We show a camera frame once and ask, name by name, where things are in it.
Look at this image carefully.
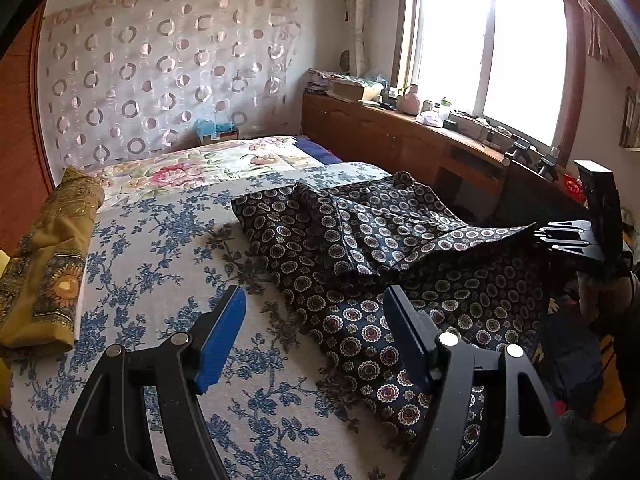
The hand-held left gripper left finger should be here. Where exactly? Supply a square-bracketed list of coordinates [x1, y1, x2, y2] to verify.
[52, 285, 248, 480]

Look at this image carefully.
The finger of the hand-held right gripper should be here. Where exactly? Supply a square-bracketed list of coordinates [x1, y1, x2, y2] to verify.
[534, 220, 593, 241]
[536, 240, 596, 263]

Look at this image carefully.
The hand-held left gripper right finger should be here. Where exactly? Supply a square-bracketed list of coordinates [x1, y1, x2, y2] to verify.
[382, 285, 576, 480]

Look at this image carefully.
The navy medallion patterned garment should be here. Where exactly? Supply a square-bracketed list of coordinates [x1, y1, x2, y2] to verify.
[232, 170, 551, 453]

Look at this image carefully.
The pile of colourful clothes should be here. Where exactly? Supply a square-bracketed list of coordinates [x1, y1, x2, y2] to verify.
[544, 295, 628, 423]

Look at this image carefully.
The person's right hand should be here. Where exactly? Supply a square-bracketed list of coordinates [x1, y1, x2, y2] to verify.
[577, 270, 608, 332]

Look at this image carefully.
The blue floral bed sheet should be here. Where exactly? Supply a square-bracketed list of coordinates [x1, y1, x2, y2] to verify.
[10, 160, 401, 480]

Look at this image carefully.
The grey flat box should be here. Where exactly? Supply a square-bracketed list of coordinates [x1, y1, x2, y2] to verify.
[445, 112, 501, 142]

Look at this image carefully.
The pink floral blanket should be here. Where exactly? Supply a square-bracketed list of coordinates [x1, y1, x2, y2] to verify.
[85, 135, 321, 206]

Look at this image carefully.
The wooden bedside cabinet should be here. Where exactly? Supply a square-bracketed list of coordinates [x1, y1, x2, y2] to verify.
[302, 91, 591, 221]

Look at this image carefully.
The yellow patterned folded cloth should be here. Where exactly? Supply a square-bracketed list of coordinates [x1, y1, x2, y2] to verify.
[0, 166, 106, 353]

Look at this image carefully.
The window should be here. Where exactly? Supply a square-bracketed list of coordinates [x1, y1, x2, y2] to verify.
[395, 0, 586, 156]

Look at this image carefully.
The pink kettle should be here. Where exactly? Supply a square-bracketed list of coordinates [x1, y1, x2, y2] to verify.
[397, 85, 424, 115]

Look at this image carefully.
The navy blue blanket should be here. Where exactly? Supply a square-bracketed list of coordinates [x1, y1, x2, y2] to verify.
[295, 136, 344, 164]

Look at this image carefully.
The light blue cloth bundle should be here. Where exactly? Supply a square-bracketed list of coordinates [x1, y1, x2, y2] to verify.
[195, 119, 236, 137]

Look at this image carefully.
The cardboard box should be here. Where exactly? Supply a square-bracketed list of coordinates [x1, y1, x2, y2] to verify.
[330, 80, 369, 101]

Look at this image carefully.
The stack of books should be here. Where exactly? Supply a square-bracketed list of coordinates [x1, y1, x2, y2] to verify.
[306, 69, 342, 95]

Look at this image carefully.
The wooden wardrobe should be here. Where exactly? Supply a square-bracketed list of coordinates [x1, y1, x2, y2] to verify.
[0, 10, 57, 256]

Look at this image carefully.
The sheer window curtain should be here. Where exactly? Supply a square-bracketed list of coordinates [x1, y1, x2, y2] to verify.
[344, 0, 382, 78]

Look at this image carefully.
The framed wall picture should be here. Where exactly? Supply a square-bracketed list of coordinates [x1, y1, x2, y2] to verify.
[620, 87, 640, 149]

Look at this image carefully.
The circle patterned wall curtain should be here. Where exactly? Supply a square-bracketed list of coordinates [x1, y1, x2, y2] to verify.
[42, 0, 306, 168]

